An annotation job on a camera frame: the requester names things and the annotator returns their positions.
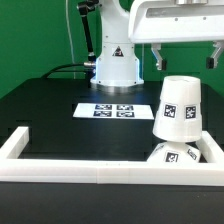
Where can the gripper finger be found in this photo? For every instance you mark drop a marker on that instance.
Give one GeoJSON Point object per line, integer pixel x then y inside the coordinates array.
{"type": "Point", "coordinates": [212, 61]}
{"type": "Point", "coordinates": [160, 62]}

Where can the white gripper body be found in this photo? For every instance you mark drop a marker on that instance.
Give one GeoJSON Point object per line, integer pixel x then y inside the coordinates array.
{"type": "Point", "coordinates": [167, 21]}

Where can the white lamp shade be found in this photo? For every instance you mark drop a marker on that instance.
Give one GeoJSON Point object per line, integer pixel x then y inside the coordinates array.
{"type": "Point", "coordinates": [178, 118]}

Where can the white lamp base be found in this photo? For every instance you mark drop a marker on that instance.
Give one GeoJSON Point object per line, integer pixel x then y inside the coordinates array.
{"type": "Point", "coordinates": [174, 152]}

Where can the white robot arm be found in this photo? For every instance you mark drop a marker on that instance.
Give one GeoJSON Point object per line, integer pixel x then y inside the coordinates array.
{"type": "Point", "coordinates": [117, 66]}

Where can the white marker tag sheet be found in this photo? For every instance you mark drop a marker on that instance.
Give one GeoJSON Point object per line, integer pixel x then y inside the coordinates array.
{"type": "Point", "coordinates": [113, 111]}

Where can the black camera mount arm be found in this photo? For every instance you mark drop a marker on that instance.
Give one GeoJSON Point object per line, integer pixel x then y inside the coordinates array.
{"type": "Point", "coordinates": [84, 8]}

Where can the white U-shaped frame barrier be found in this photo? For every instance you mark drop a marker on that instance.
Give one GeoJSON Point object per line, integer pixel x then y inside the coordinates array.
{"type": "Point", "coordinates": [15, 169]}

